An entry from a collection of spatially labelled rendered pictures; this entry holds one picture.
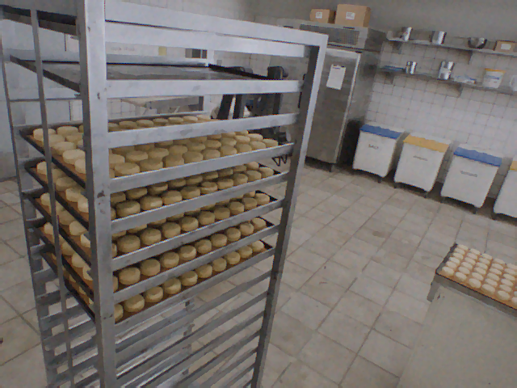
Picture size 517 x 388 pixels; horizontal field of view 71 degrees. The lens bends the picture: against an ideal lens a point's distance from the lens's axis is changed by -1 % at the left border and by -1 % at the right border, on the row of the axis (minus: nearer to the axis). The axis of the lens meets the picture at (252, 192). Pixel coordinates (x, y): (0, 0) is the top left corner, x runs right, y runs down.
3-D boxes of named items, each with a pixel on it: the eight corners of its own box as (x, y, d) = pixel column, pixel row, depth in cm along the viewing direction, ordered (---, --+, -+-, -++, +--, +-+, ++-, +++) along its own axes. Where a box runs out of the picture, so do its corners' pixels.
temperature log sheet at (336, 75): (341, 89, 506) (346, 66, 493) (340, 89, 504) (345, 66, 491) (326, 86, 516) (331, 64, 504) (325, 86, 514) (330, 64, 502)
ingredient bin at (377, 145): (347, 175, 557) (359, 125, 526) (359, 166, 608) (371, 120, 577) (382, 185, 532) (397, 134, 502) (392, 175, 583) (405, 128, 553)
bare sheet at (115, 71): (208, 67, 126) (208, 63, 125) (300, 90, 102) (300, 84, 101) (10, 61, 84) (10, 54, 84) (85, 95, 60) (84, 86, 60)
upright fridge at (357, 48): (353, 163, 614) (385, 32, 532) (332, 175, 544) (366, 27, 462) (283, 141, 682) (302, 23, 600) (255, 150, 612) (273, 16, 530)
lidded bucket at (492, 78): (500, 87, 472) (506, 70, 464) (499, 88, 453) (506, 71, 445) (479, 84, 485) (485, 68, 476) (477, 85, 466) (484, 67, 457)
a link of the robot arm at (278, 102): (283, 67, 240) (275, 66, 231) (292, 68, 237) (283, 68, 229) (274, 131, 256) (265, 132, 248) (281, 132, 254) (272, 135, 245)
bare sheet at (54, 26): (210, 40, 122) (211, 35, 122) (305, 56, 98) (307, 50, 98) (5, 19, 81) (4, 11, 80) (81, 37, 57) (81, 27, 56)
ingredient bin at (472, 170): (435, 203, 496) (454, 149, 465) (443, 191, 545) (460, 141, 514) (478, 217, 469) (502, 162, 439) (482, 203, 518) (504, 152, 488)
